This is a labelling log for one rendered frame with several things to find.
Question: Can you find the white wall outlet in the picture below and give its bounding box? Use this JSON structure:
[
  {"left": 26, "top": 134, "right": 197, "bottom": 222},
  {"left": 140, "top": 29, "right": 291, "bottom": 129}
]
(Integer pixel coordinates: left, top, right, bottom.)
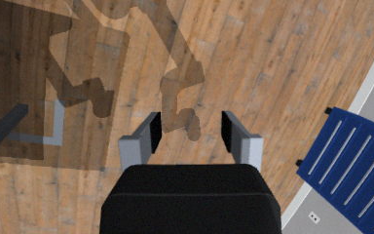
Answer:
[{"left": 308, "top": 211, "right": 321, "bottom": 225}]

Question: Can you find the blue drawer cabinet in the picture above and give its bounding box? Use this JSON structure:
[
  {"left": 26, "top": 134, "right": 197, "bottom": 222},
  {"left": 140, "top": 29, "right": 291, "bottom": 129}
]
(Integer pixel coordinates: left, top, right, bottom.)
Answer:
[{"left": 295, "top": 106, "right": 374, "bottom": 234}]

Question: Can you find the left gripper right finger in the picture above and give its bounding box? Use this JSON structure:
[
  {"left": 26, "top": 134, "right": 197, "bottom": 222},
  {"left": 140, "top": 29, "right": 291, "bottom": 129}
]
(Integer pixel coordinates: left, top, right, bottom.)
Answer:
[{"left": 220, "top": 110, "right": 264, "bottom": 173}]

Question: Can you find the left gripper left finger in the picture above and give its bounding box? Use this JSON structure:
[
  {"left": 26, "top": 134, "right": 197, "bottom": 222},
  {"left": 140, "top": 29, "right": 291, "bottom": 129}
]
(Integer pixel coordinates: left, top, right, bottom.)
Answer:
[{"left": 118, "top": 111, "right": 163, "bottom": 173}]

